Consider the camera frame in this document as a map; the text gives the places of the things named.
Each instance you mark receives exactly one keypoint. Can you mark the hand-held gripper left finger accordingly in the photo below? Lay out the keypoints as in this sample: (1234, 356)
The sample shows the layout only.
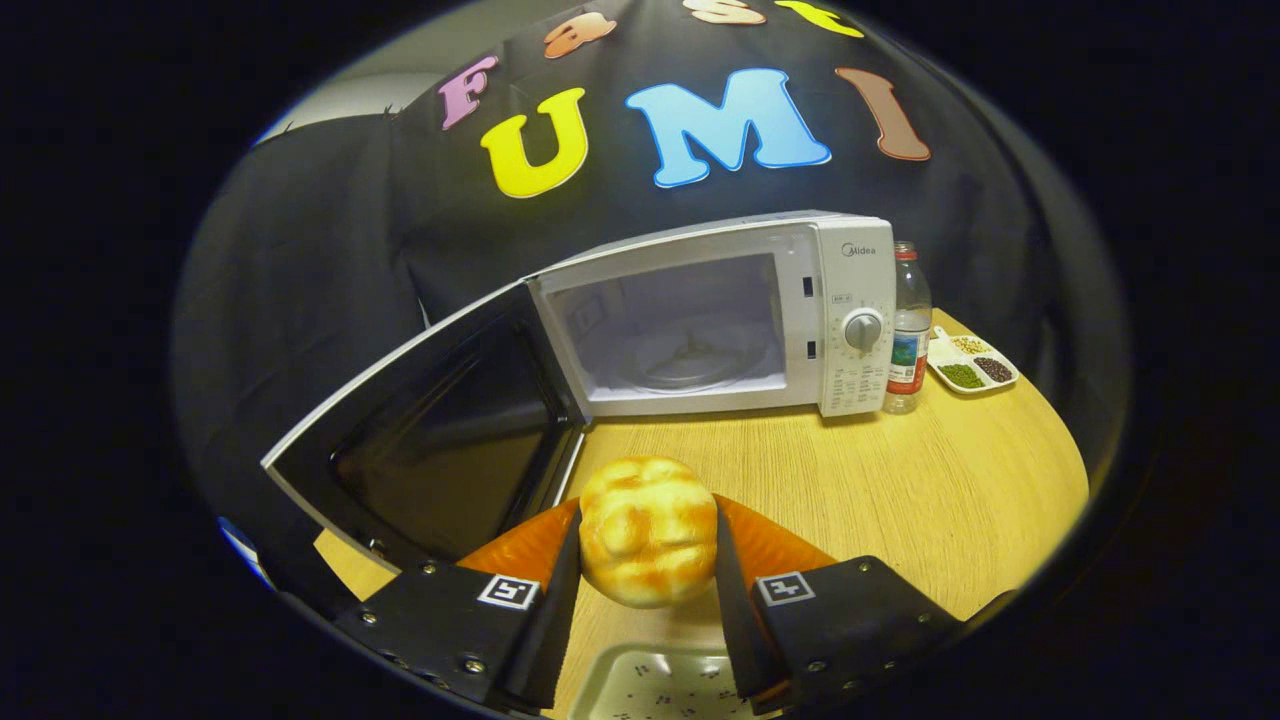
(555, 620)

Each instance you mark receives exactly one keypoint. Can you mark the white microwave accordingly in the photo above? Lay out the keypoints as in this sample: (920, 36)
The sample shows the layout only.
(855, 290)

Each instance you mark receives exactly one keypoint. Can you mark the white speckled tray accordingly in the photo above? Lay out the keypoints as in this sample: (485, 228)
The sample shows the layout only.
(650, 685)

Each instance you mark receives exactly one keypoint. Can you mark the golden bread roll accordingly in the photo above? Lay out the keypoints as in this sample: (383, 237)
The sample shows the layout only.
(648, 530)

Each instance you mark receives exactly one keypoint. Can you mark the black backdrop cloth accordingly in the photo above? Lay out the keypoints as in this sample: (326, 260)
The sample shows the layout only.
(320, 220)

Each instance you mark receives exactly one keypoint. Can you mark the white divided dish with beans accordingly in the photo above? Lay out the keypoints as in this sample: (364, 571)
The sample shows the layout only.
(965, 375)

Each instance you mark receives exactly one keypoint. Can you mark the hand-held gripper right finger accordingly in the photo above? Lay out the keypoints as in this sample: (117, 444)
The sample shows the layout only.
(735, 620)

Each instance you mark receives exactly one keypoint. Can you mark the clear plastic water bottle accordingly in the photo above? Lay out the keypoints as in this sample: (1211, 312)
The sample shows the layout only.
(908, 350)

